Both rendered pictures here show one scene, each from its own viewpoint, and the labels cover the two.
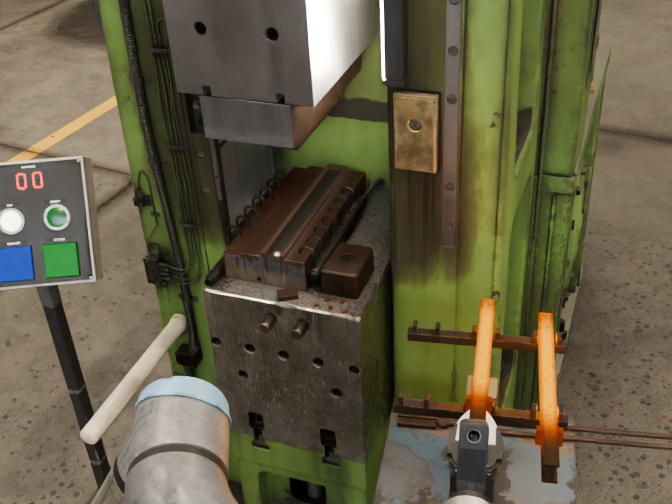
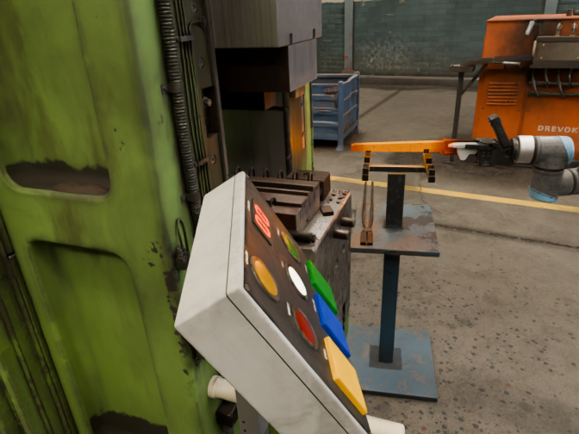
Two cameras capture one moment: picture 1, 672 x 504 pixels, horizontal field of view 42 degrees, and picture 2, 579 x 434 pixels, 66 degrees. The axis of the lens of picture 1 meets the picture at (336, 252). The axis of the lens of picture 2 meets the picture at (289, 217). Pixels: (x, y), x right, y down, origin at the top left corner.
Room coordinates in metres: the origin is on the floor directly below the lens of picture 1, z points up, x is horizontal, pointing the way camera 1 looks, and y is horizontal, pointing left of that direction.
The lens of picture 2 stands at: (1.66, 1.24, 1.44)
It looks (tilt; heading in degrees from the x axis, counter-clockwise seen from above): 25 degrees down; 269
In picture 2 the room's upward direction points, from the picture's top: 3 degrees counter-clockwise
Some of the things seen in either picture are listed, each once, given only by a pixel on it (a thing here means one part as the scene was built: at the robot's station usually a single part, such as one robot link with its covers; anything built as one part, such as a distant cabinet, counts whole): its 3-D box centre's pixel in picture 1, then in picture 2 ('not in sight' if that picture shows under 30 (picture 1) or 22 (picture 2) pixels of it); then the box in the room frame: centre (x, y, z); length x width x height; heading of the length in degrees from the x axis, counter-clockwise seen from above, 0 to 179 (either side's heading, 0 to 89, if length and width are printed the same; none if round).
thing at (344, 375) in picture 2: not in sight; (341, 375); (1.60, 0.81, 1.01); 0.07 x 0.05 x 0.07; 93
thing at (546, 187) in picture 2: not in sight; (548, 182); (0.76, -0.15, 0.86); 0.12 x 0.09 x 0.12; 3
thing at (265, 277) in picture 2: not in sight; (264, 278); (1.69, 0.81, 1.16); 0.05 x 0.03 x 0.04; 68
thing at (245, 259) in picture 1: (299, 220); (237, 199); (1.79, 0.08, 0.96); 0.42 x 0.20 x 0.09; 158
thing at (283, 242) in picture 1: (307, 209); (239, 184); (1.78, 0.06, 0.99); 0.42 x 0.05 x 0.01; 158
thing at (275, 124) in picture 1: (286, 81); (222, 64); (1.79, 0.08, 1.32); 0.42 x 0.20 x 0.10; 158
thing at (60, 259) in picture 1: (61, 259); (319, 288); (1.61, 0.61, 1.01); 0.07 x 0.05 x 0.07; 93
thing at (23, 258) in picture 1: (16, 263); (329, 325); (1.60, 0.71, 1.01); 0.07 x 0.05 x 0.07; 93
